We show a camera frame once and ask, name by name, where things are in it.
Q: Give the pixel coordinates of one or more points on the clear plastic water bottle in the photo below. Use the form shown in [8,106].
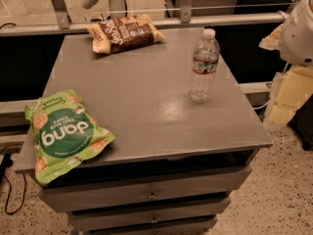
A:
[204,66]

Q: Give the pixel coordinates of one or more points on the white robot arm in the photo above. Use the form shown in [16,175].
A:
[294,37]

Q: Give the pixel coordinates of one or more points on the grey drawer cabinet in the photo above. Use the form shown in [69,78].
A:
[142,97]

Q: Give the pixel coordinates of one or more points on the brown and cream snack bag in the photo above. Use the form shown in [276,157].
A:
[123,34]

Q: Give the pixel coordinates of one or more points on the top grey drawer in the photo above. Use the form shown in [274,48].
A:
[145,189]

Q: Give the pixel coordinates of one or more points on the grey drawer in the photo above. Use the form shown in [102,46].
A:
[145,189]
[170,227]
[148,213]

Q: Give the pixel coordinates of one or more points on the green rice chips bag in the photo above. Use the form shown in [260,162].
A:
[65,135]

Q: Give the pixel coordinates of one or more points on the middle grey drawer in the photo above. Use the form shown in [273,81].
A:
[148,213]

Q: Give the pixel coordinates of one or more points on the bottom grey drawer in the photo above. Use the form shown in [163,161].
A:
[170,227]

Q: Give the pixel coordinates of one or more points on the yellow foam block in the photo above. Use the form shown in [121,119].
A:
[289,92]

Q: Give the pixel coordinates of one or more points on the grey metal frame rail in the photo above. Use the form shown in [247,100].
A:
[42,17]

